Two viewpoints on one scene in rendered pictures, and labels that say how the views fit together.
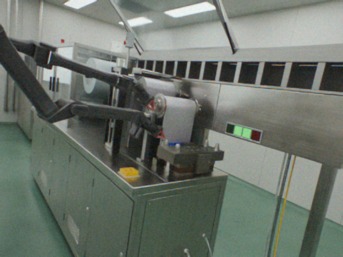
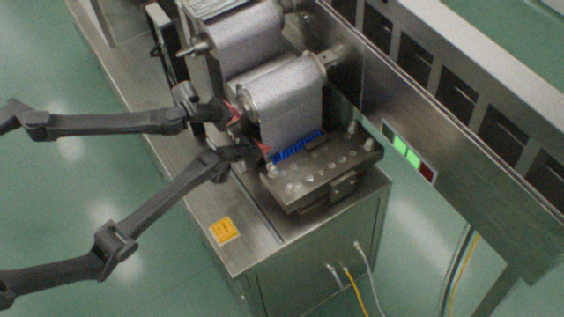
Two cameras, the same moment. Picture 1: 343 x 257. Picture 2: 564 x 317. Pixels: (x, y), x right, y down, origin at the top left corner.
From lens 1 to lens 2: 121 cm
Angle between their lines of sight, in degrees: 47
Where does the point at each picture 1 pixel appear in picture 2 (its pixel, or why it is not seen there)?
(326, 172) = not seen: hidden behind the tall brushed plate
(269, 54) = (451, 56)
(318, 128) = (514, 228)
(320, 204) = not seen: hidden behind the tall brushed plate
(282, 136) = (464, 200)
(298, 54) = (500, 99)
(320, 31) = not seen: outside the picture
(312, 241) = (504, 291)
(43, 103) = (85, 276)
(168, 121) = (270, 128)
